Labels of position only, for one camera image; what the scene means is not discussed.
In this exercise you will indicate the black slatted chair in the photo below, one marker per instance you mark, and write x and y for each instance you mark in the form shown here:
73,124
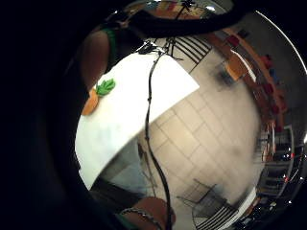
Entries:
214,214
190,48

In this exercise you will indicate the black clamp mount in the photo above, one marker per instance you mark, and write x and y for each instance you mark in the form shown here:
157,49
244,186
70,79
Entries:
147,48

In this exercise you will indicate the row of red chairs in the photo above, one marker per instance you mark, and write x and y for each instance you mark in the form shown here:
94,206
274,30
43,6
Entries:
268,87

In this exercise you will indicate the small orange table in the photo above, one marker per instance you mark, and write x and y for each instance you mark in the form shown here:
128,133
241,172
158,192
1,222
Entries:
236,67

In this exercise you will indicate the black tripod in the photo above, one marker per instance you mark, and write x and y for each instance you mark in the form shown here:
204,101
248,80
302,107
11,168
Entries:
186,5

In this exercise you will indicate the green wristband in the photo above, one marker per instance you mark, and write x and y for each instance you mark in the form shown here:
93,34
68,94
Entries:
112,44

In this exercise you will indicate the shelf with dark items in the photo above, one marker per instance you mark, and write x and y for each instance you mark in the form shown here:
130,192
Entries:
281,159

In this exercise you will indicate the orange carrot soft toy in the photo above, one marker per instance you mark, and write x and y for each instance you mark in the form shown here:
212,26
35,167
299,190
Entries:
92,101

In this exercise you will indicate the long wooden counter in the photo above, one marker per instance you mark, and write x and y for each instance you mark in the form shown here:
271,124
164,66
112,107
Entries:
255,64

